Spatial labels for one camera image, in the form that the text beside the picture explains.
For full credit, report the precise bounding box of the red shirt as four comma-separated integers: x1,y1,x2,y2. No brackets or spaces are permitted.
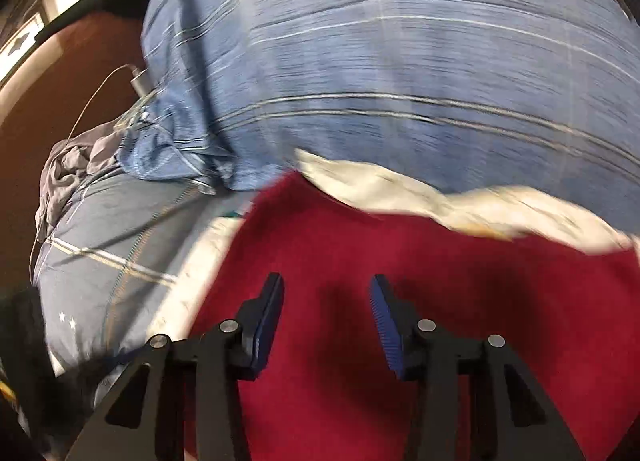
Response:
182,174,640,461

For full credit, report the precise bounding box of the blue striped blanket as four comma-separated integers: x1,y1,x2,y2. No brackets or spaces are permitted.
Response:
115,0,640,192

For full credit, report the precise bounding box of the white charger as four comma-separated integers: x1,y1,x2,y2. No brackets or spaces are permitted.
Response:
128,68,154,97

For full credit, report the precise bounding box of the dark cloth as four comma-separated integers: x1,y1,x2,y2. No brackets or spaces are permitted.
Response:
0,286,121,461

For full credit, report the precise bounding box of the grey cloth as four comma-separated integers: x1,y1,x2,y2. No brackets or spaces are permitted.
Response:
35,124,132,233

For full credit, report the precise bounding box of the white cable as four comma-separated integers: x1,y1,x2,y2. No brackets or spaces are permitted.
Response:
29,64,151,284

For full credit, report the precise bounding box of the cream printed bed sheet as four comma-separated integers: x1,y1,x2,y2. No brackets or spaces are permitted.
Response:
150,148,640,342

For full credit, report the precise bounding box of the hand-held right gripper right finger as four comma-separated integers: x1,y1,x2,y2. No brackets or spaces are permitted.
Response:
369,273,587,461

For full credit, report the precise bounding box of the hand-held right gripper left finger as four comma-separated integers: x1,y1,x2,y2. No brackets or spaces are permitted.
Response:
65,272,286,461

